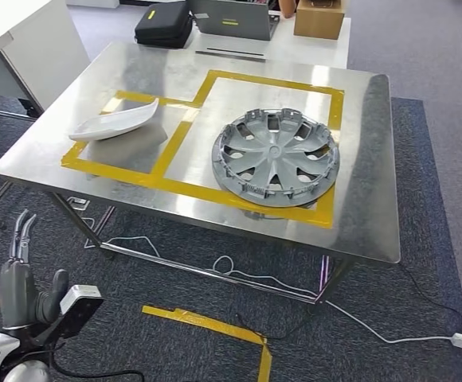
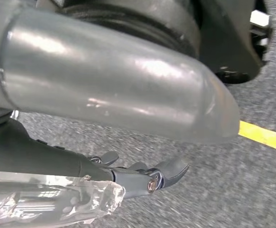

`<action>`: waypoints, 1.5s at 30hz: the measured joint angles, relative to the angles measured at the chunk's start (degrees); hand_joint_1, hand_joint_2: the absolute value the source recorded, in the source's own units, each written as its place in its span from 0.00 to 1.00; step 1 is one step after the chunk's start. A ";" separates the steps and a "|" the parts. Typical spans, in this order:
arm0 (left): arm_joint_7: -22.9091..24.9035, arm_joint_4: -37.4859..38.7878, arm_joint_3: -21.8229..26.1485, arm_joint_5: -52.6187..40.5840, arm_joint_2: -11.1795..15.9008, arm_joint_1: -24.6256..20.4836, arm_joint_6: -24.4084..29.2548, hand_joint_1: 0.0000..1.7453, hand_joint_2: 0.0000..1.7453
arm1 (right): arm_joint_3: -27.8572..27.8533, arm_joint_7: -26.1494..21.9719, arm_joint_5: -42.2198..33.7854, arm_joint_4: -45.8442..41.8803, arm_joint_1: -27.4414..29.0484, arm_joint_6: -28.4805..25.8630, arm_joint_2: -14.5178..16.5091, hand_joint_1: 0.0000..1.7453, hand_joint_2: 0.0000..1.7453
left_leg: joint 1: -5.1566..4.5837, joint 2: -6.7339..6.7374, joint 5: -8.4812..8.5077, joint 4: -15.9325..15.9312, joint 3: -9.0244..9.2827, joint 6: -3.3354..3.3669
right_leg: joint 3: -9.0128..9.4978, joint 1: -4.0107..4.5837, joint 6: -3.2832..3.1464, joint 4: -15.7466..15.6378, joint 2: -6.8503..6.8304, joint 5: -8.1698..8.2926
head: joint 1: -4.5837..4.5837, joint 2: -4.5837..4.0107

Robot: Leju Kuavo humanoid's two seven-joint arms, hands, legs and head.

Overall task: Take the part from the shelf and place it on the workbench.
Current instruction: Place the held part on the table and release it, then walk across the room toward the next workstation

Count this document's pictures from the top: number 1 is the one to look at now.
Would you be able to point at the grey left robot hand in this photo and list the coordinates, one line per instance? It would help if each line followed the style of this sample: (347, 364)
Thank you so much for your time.
(16, 295)

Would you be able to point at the white curved plastic part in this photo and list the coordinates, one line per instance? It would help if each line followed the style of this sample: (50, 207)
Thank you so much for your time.
(115, 121)

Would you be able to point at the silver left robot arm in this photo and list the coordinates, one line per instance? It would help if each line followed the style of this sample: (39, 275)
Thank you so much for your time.
(0, 353)

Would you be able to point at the stainless steel workbench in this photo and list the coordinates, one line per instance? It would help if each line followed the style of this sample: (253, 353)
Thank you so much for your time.
(155, 63)

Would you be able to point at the metal floor socket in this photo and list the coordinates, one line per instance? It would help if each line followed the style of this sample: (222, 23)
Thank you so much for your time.
(78, 203)

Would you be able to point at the white cabinet panel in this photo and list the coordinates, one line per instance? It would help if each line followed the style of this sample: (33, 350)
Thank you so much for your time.
(48, 58)

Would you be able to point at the yellow floor tape strip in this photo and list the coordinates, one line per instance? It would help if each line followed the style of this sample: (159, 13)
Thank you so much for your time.
(199, 320)

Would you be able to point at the black zip case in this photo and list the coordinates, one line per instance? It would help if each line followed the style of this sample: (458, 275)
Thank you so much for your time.
(163, 23)

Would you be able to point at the grey wheel hubcap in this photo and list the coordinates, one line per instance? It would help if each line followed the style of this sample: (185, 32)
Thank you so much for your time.
(274, 153)

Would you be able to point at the grey laptop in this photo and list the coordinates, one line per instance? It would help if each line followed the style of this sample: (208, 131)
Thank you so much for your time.
(235, 18)

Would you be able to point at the person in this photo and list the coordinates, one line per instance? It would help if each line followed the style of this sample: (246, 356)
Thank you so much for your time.
(287, 6)

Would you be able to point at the white desk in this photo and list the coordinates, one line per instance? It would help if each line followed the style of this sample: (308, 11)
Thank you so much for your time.
(314, 53)

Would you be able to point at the brown cardboard box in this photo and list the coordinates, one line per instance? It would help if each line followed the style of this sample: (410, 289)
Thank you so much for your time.
(318, 21)

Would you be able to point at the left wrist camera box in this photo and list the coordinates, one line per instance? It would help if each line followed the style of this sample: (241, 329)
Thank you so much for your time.
(79, 311)

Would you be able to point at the yellow tape frame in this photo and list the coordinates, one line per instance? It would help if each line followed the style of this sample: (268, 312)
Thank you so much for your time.
(175, 187)

